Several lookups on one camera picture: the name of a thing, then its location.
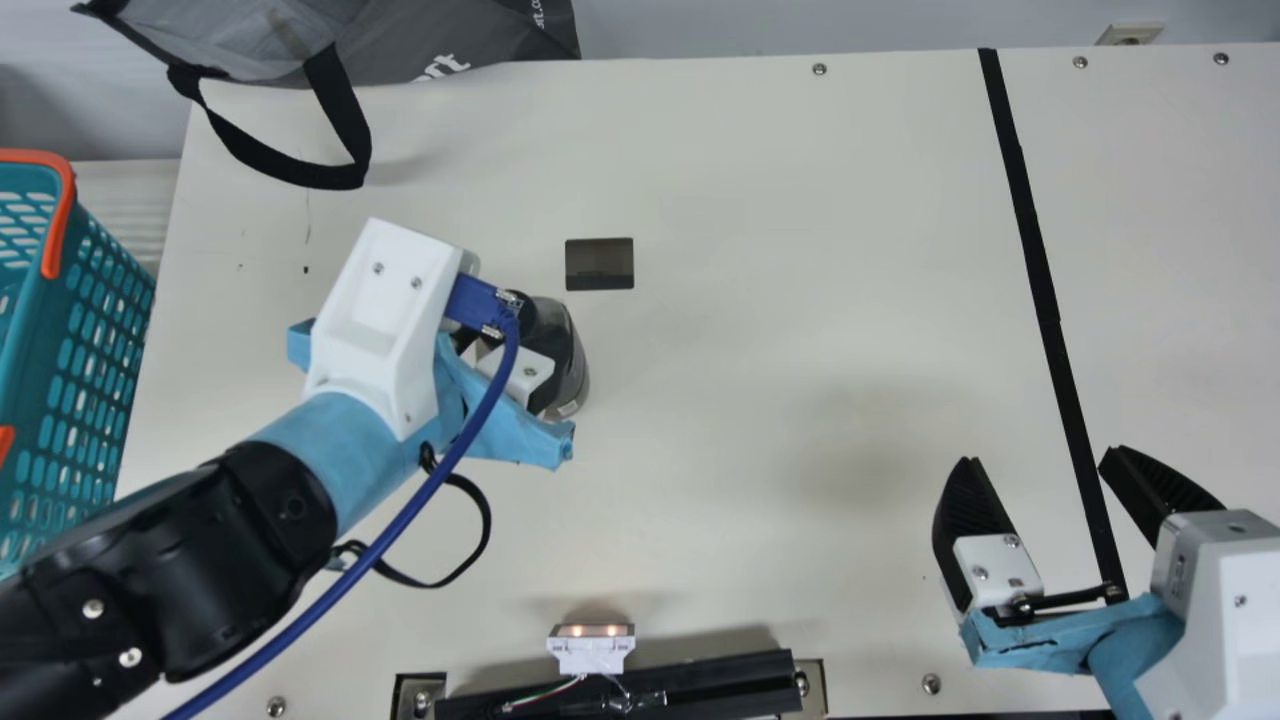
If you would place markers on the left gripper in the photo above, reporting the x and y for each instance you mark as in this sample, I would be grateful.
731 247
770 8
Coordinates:
350 450

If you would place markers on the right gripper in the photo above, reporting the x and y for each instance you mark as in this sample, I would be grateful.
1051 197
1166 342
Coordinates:
1080 635

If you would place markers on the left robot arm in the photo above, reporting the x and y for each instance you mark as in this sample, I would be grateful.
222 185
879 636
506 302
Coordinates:
180 570

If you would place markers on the teal shopping basket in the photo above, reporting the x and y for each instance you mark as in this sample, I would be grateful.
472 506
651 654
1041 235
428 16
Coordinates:
62 210

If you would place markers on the small square scanner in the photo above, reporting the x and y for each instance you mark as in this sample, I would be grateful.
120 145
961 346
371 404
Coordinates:
600 265

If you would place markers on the black strip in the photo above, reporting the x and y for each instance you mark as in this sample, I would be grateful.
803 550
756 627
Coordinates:
1040 300

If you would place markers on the white device with lights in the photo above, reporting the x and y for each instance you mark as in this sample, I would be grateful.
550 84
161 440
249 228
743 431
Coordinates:
590 648

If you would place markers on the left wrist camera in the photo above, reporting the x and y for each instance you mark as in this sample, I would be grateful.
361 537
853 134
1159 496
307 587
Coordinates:
380 300

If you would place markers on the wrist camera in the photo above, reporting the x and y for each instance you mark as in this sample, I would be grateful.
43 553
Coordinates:
1230 600
380 300

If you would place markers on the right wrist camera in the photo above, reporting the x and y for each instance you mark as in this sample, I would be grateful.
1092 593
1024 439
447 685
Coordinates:
1230 600

